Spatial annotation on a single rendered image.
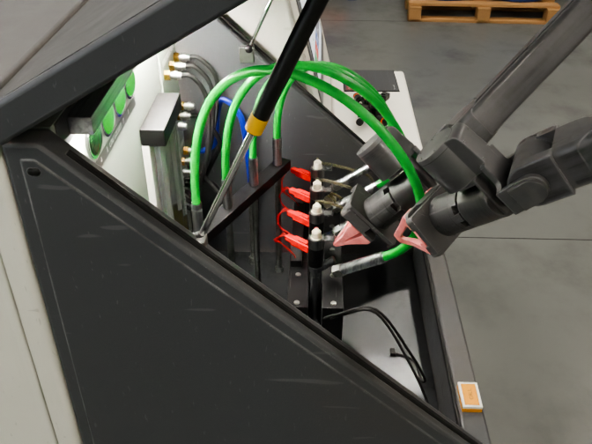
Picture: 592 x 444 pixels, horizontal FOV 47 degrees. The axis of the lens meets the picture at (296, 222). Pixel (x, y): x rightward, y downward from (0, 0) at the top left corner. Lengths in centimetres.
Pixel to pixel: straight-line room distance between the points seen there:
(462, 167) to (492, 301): 200
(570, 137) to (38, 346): 67
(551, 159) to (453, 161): 11
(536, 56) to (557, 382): 163
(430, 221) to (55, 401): 55
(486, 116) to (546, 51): 13
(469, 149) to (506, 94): 28
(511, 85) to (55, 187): 67
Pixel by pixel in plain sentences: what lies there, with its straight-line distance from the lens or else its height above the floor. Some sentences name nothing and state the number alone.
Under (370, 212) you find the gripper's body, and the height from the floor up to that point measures 117.
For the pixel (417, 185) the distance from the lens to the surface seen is 94.
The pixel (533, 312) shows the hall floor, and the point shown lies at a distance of 280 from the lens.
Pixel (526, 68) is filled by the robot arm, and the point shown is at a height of 138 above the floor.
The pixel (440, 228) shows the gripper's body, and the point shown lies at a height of 126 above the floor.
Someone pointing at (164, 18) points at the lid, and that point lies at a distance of 62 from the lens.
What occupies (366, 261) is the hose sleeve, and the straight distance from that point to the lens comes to 103.
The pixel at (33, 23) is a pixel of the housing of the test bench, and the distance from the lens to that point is 92.
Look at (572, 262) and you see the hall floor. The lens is 312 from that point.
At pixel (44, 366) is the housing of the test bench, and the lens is 93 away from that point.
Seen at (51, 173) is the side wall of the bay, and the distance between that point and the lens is 74.
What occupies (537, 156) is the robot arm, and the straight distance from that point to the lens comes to 80.
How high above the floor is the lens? 177
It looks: 34 degrees down
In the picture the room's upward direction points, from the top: straight up
